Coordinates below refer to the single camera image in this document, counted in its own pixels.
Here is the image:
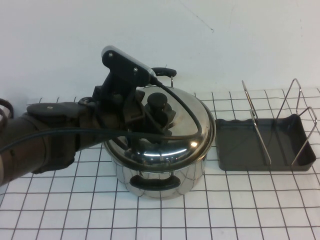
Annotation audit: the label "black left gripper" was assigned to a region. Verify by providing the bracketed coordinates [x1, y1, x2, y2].
[96, 89, 176, 138]

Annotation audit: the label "stainless steel lid black knob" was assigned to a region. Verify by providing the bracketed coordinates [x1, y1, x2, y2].
[103, 84, 216, 169]

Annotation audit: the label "dark grey rack drip tray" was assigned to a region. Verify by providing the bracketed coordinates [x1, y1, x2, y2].
[214, 113, 316, 172]

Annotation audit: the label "white black grid tablecloth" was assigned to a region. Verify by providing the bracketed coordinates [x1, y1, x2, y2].
[0, 87, 320, 240]

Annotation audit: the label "stainless steel pot black handles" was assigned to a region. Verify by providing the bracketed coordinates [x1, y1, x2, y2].
[103, 67, 216, 201]

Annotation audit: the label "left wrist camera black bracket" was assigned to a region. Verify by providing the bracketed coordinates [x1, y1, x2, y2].
[93, 44, 158, 101]

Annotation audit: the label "thick black camera cable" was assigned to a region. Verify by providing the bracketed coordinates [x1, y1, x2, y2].
[0, 74, 204, 154]

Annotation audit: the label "metal wire lid rack frame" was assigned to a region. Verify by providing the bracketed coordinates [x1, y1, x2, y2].
[241, 78, 316, 167]

